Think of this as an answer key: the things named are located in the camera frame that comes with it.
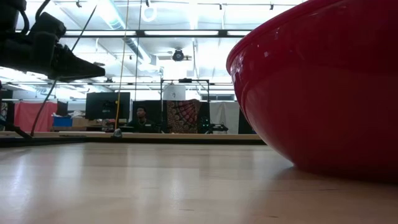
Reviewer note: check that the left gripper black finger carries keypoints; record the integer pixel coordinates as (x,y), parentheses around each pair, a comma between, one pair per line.
(77,69)

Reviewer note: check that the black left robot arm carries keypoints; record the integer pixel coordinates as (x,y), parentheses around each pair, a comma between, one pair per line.
(11,12)

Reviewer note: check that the black computer monitor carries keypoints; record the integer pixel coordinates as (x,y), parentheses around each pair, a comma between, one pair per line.
(102,105)

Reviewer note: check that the cardboard box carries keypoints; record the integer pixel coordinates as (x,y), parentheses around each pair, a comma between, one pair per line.
(80,122)

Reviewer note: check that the blue storage bin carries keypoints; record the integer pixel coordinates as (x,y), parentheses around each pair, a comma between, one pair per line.
(62,121)

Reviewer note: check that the red curtain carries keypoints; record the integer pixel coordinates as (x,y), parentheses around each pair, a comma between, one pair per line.
(31,115)

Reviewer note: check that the black slanted support leg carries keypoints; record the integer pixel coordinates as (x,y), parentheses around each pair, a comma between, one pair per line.
(15,129)

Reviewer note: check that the person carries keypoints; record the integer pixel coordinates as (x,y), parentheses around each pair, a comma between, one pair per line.
(142,119)

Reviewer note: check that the black overhead rig bar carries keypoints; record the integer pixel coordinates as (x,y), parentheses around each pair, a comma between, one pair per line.
(155,34)

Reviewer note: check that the white cylindrical drum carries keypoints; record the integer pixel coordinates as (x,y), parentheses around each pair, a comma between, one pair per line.
(174,92)

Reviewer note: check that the patterned tapestry cloth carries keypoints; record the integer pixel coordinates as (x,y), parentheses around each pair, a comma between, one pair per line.
(183,116)

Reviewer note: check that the wooden workbench plank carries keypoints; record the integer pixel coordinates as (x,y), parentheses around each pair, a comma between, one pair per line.
(174,137)

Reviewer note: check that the computer tower green lights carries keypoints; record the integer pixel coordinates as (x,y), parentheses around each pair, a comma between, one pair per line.
(204,124)

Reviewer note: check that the white hanging cloth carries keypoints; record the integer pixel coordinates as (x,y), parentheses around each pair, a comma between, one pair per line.
(224,115)

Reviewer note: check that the red plastic bowl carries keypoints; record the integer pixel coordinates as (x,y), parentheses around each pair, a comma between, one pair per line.
(326,93)

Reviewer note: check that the black metal frame stand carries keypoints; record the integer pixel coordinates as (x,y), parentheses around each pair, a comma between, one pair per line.
(161,93)

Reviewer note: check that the black ceiling camera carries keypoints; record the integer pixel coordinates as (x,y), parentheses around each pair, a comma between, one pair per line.
(178,55)

